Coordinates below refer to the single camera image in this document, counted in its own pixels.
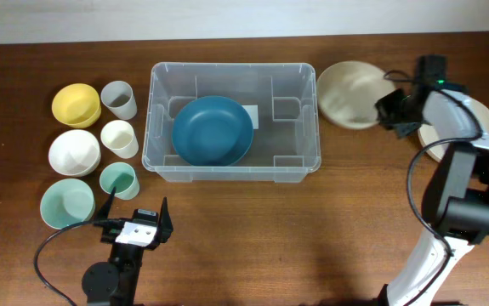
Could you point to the clear plastic storage bin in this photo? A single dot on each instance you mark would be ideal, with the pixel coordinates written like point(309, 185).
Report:
point(286, 146)

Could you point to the mint green cup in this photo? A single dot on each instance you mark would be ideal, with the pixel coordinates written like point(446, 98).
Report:
point(122, 177)

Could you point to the beige plate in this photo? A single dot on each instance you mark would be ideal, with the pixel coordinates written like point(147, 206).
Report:
point(427, 134)
point(348, 91)

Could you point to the grey cup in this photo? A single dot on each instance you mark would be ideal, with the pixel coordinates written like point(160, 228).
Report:
point(118, 97)

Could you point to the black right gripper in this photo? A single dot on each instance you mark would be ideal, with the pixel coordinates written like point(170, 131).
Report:
point(383, 116)

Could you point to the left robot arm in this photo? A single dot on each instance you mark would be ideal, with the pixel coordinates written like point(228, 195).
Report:
point(114, 281)

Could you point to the white bowl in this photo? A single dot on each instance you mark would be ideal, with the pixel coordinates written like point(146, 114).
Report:
point(74, 153)

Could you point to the cream white cup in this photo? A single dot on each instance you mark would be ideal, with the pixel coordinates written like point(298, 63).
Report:
point(119, 137)

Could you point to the mint green bowl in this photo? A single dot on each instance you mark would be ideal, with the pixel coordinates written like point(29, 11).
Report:
point(68, 201)

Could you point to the yellow bowl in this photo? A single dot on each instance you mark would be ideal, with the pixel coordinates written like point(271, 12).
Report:
point(77, 105)

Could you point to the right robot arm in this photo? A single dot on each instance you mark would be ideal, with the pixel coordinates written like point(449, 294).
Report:
point(455, 206)

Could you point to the dark blue plate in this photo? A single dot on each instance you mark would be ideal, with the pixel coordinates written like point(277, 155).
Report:
point(212, 131)

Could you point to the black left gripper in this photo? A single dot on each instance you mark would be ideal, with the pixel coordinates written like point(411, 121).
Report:
point(163, 229)

